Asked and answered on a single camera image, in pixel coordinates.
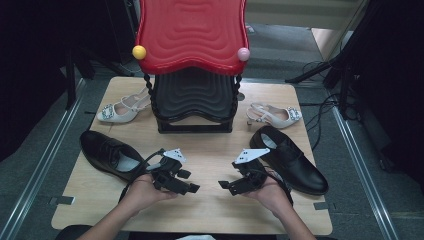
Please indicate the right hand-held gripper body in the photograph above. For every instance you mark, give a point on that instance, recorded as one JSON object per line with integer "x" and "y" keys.
{"x": 253, "y": 173}

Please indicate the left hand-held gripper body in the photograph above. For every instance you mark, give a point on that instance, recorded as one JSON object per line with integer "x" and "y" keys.
{"x": 166, "y": 170}

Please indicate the black leather shoe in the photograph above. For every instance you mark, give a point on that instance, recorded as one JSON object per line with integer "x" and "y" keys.
{"x": 300, "y": 170}
{"x": 96, "y": 150}

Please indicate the white rhinestone heeled shoe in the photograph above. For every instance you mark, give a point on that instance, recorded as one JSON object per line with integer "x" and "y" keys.
{"x": 116, "y": 115}
{"x": 283, "y": 121}

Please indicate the red and black shoe rack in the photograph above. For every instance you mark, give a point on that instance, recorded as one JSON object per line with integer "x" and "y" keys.
{"x": 191, "y": 33}

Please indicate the person's right hand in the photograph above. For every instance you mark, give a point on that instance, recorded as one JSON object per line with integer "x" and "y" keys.
{"x": 275, "y": 196}

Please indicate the person's left hand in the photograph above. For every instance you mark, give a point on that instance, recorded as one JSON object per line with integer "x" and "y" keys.
{"x": 143, "y": 195}

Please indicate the person's white clothing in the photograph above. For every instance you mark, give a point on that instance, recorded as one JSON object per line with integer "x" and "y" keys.
{"x": 196, "y": 237}

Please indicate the small grey disc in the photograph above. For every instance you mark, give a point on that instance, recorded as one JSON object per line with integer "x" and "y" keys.
{"x": 241, "y": 96}

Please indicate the black stool seat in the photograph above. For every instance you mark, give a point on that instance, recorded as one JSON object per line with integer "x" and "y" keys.
{"x": 65, "y": 233}

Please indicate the black tripod stand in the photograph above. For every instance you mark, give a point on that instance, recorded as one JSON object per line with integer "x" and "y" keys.
{"x": 346, "y": 93}

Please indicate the black metal stand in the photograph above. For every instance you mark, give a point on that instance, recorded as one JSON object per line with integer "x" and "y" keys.
{"x": 70, "y": 90}

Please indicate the beige board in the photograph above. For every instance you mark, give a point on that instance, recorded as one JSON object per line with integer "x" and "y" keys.
{"x": 328, "y": 40}

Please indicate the black curtain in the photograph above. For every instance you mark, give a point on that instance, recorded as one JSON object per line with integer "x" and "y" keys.
{"x": 400, "y": 83}
{"x": 33, "y": 66}

